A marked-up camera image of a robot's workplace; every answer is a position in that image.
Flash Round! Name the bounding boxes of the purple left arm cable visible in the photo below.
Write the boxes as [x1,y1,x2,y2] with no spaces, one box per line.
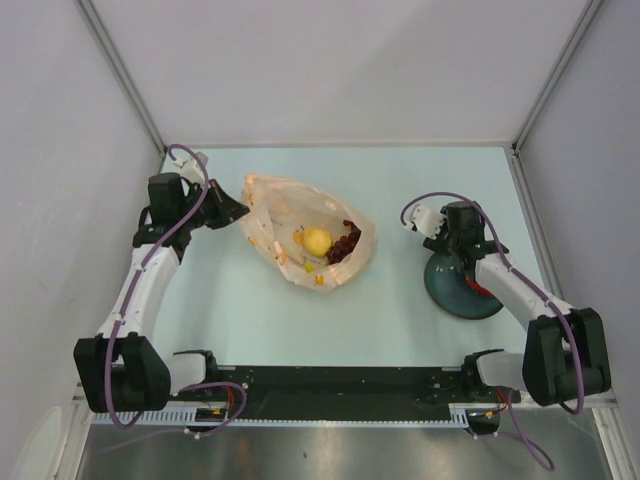
[107,144,249,454]

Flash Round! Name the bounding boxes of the white slotted cable duct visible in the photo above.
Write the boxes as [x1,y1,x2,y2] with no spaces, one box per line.
[92,403,471,429]

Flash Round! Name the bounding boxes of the aluminium right corner post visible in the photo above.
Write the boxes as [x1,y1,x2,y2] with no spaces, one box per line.
[512,0,606,151]

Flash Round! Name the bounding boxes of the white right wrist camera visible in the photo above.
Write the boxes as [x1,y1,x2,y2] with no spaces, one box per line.
[405,204,446,240]

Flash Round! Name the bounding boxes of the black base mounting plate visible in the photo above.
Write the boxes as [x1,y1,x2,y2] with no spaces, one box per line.
[175,363,508,421]

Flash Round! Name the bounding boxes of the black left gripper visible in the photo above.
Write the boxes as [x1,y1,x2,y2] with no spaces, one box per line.
[177,179,249,231]

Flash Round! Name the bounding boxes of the aluminium corner post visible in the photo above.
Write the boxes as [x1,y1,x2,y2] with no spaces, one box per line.
[512,0,606,151]
[73,0,166,157]

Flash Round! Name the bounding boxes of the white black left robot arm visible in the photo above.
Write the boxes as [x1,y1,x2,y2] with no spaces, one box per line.
[73,173,249,413]

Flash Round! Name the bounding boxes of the aluminium front frame rail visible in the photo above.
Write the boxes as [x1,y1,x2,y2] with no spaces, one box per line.
[72,364,621,407]

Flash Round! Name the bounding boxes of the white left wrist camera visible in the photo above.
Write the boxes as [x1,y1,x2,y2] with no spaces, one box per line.
[172,152,209,183]

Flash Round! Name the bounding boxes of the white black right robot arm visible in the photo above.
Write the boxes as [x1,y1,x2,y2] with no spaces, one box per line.
[410,199,611,408]

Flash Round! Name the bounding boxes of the banana print plastic bag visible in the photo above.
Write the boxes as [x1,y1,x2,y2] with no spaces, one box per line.
[239,174,378,292]

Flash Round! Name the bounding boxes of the teal floral ceramic plate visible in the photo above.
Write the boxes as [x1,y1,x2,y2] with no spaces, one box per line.
[423,253,503,321]

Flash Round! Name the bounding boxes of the yellow fake lemon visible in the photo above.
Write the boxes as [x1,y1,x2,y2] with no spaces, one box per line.
[303,227,333,257]

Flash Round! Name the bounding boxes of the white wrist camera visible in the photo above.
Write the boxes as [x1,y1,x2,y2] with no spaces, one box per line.
[172,152,209,183]
[405,204,446,240]

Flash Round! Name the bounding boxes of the aluminium left corner post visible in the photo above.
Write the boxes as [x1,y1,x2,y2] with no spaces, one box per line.
[73,0,166,157]

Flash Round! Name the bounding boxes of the red fake dragon fruit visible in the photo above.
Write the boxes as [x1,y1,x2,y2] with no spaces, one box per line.
[465,276,494,298]

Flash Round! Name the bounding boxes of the dark red fake grapes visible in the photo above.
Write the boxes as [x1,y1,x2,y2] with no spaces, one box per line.
[326,220,361,265]

